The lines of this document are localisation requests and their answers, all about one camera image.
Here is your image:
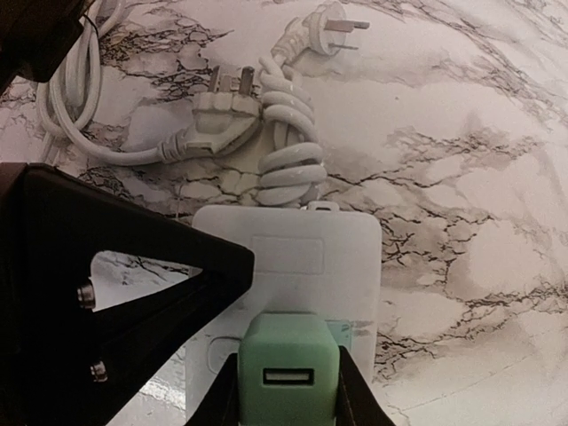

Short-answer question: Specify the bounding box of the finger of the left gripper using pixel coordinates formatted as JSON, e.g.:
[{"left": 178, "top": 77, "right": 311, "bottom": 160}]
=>
[{"left": 1, "top": 162, "right": 255, "bottom": 425}]

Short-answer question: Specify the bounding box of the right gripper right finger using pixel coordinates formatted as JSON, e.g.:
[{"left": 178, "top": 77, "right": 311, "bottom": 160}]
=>
[{"left": 335, "top": 346, "right": 395, "bottom": 426}]

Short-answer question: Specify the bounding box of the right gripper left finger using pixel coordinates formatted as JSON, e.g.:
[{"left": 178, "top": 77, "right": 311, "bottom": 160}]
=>
[{"left": 185, "top": 353, "right": 240, "bottom": 426}]

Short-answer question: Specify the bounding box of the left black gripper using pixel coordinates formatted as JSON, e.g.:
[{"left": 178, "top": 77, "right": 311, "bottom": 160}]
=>
[{"left": 1, "top": 0, "right": 92, "bottom": 91}]

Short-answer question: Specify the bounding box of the mint green usb charger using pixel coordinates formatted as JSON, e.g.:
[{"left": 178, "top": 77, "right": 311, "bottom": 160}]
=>
[{"left": 238, "top": 312, "right": 340, "bottom": 426}]

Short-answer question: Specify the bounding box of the long white power strip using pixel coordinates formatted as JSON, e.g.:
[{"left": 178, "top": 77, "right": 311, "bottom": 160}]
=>
[{"left": 185, "top": 201, "right": 382, "bottom": 415}]

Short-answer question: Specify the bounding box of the white bundled power cable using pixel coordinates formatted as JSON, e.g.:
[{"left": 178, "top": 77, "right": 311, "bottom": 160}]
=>
[{"left": 35, "top": 0, "right": 264, "bottom": 167}]

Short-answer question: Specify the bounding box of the white strip coiled cable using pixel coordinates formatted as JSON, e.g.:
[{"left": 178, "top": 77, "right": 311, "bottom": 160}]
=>
[{"left": 255, "top": 0, "right": 372, "bottom": 209}]

